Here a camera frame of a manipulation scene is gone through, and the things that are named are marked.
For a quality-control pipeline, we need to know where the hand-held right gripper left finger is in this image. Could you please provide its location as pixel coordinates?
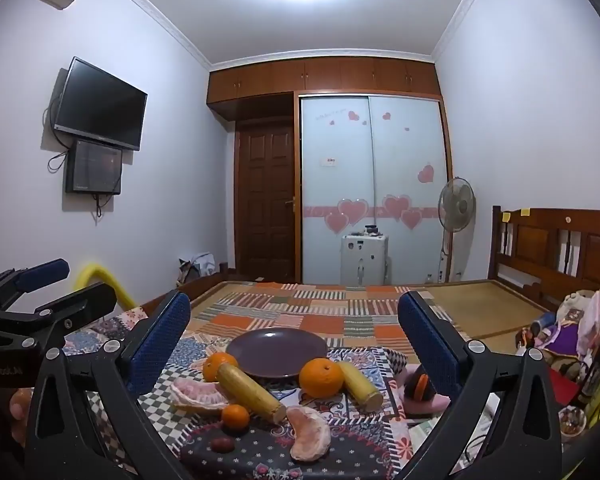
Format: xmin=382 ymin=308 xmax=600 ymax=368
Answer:
xmin=27 ymin=289 xmax=192 ymax=480

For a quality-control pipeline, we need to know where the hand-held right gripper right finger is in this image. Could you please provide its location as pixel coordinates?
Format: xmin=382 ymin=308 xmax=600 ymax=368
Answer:
xmin=397 ymin=290 xmax=563 ymax=480

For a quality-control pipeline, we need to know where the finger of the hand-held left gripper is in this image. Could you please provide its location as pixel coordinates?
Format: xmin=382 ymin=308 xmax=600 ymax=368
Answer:
xmin=10 ymin=283 xmax=118 ymax=347
xmin=0 ymin=259 xmax=71 ymax=312

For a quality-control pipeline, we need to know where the large orange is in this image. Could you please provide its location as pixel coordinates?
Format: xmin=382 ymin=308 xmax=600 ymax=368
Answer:
xmin=299 ymin=357 xmax=345 ymax=398
xmin=202 ymin=352 xmax=240 ymax=383

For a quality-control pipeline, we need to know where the short yellow sugarcane piece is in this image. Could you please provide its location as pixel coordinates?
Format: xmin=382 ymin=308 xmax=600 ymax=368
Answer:
xmin=337 ymin=360 xmax=384 ymax=410

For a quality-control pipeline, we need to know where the long yellow sugarcane piece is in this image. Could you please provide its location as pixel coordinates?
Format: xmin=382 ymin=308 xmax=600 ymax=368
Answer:
xmin=216 ymin=362 xmax=287 ymax=425

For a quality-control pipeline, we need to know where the purple plate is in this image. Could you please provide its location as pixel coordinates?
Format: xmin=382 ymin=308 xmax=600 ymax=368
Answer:
xmin=225 ymin=327 xmax=328 ymax=380

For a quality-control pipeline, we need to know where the plump peeled pomelo segment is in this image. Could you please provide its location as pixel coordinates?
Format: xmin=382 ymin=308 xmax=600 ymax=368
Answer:
xmin=286 ymin=406 xmax=332 ymax=462

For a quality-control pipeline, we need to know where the person's left hand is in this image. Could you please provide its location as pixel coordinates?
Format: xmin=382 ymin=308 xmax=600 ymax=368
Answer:
xmin=9 ymin=389 xmax=35 ymax=448

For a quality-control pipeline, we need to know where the yellow foam tube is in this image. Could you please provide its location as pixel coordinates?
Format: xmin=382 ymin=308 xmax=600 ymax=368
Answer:
xmin=75 ymin=262 xmax=137 ymax=311

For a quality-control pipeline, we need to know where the black and orange tool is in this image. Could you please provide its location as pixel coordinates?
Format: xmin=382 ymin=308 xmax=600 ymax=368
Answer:
xmin=404 ymin=366 xmax=438 ymax=403

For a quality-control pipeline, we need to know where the flat peeled pomelo segment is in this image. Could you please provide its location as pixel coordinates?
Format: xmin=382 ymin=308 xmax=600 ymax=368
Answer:
xmin=170 ymin=377 xmax=231 ymax=413

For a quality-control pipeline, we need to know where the woven straw mat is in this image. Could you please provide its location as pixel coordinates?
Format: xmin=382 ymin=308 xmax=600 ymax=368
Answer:
xmin=207 ymin=280 xmax=551 ymax=356

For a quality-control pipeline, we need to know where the wooden bed footboard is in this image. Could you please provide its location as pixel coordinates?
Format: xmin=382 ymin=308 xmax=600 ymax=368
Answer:
xmin=140 ymin=262 xmax=231 ymax=311

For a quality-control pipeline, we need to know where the pile of bags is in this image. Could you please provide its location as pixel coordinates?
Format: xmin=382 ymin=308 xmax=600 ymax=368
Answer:
xmin=179 ymin=252 xmax=216 ymax=286

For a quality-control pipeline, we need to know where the orange striped patchwork blanket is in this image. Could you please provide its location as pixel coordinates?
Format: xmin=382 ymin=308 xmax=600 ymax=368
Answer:
xmin=190 ymin=282 xmax=473 ymax=351

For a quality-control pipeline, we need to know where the small tangerine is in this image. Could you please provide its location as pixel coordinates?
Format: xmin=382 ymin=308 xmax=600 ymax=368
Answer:
xmin=222 ymin=404 xmax=251 ymax=433

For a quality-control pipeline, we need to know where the small white appliance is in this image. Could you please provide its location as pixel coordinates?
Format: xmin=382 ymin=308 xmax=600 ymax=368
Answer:
xmin=341 ymin=230 xmax=389 ymax=287

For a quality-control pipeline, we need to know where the red box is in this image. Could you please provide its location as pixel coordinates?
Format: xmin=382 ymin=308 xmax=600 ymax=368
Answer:
xmin=547 ymin=375 xmax=586 ymax=408

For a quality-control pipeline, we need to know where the pile of toys and clutter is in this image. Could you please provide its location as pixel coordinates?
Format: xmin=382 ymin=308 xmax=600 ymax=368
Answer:
xmin=530 ymin=290 xmax=600 ymax=361

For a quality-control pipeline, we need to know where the white standing fan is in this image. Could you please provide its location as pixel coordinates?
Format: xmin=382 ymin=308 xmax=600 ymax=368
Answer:
xmin=437 ymin=176 xmax=477 ymax=283

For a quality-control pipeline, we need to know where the wooden bed headboard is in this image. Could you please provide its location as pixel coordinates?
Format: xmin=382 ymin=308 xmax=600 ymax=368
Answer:
xmin=491 ymin=205 xmax=600 ymax=306

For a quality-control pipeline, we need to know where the brown wooden door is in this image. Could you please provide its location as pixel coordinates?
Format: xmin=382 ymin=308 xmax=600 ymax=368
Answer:
xmin=234 ymin=119 xmax=297 ymax=281

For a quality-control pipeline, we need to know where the wardrobe with heart stickers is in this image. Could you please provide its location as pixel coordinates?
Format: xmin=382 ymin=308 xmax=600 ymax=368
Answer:
xmin=206 ymin=57 xmax=453 ymax=285

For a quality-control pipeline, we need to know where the small black wall monitor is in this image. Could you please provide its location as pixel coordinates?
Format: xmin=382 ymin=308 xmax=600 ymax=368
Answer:
xmin=65 ymin=139 xmax=123 ymax=196

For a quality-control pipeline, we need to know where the black television cable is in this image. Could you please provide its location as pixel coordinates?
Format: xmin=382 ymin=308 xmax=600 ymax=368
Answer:
xmin=44 ymin=92 xmax=71 ymax=173

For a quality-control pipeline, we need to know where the wall-mounted black television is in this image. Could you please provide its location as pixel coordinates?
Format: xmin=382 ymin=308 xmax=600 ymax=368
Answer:
xmin=52 ymin=56 xmax=148 ymax=152

